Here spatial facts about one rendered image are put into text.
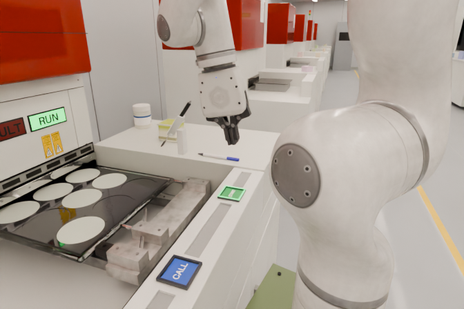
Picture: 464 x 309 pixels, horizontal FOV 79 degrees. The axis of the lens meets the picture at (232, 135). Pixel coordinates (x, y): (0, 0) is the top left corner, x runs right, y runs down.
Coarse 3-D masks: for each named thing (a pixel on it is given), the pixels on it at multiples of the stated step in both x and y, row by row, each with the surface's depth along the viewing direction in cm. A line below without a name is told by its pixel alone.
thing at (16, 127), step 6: (18, 120) 76; (0, 126) 72; (6, 126) 73; (12, 126) 74; (18, 126) 76; (0, 132) 72; (6, 132) 73; (12, 132) 74; (18, 132) 76; (24, 132) 77; (0, 138) 72; (6, 138) 73
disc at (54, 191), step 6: (48, 186) 86; (54, 186) 86; (60, 186) 86; (66, 186) 86; (72, 186) 86; (36, 192) 82; (42, 192) 82; (48, 192) 82; (54, 192) 82; (60, 192) 82; (66, 192) 82; (36, 198) 80; (42, 198) 80; (48, 198) 80; (54, 198) 80
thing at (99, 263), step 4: (92, 256) 65; (96, 256) 65; (88, 260) 66; (92, 260) 66; (96, 260) 65; (100, 260) 65; (104, 260) 64; (88, 264) 67; (92, 264) 66; (96, 264) 66; (100, 264) 65; (104, 264) 64; (100, 268) 66; (104, 268) 65
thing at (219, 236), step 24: (240, 168) 84; (216, 192) 71; (216, 216) 62; (240, 216) 62; (192, 240) 54; (216, 240) 54; (240, 240) 64; (216, 264) 49; (240, 264) 66; (144, 288) 44; (168, 288) 44; (192, 288) 44; (216, 288) 51
